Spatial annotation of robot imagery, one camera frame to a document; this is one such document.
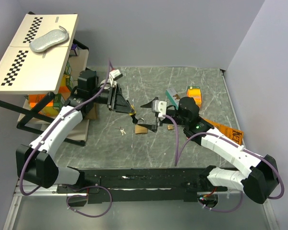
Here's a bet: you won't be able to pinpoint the teal white small box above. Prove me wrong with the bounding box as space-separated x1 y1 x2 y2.
166 88 180 109

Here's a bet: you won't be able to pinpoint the green tea box upper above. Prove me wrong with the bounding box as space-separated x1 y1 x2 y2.
64 61 72 75

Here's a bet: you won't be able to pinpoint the yellow padlock keys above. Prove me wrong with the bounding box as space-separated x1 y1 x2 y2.
117 127 126 136

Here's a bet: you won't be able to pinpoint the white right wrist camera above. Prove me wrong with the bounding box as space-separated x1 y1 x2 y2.
152 100 167 118

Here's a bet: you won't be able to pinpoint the green orange juice carton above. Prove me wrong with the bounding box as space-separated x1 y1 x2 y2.
59 75 74 93

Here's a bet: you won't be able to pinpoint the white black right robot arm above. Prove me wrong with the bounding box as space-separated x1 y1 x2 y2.
142 97 284 204

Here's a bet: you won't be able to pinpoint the yellow padlock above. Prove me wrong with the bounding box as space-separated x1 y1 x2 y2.
129 111 138 125

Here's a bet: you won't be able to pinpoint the aluminium rail frame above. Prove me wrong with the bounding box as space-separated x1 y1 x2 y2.
2 69 279 230

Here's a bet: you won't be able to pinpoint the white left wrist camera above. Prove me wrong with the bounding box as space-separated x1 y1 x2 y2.
109 69 123 87

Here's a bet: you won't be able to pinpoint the orange honey dijon chip bag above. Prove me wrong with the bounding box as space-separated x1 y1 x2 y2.
204 118 244 145

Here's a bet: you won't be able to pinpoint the purple white small box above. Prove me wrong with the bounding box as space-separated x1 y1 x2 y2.
69 44 79 57

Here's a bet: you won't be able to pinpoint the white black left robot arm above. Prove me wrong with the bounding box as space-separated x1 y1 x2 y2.
16 69 134 193

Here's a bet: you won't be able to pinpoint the checkerboard calibration board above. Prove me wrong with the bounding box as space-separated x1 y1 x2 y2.
0 13 79 95

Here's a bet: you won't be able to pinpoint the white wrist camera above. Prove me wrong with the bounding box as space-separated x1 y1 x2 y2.
152 100 167 118
109 69 123 87

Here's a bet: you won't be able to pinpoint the silver glitter pouch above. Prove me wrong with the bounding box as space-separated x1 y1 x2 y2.
29 26 69 53

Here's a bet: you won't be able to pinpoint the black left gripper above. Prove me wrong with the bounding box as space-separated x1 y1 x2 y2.
90 84 134 115

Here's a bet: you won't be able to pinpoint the large brass padlock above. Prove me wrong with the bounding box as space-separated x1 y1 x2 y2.
134 118 148 135

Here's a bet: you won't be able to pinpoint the green yellow tea box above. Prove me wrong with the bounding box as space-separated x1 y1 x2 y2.
39 93 65 116

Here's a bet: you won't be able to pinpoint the black frame beige shelf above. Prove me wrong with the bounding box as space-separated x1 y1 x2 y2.
0 11 90 147

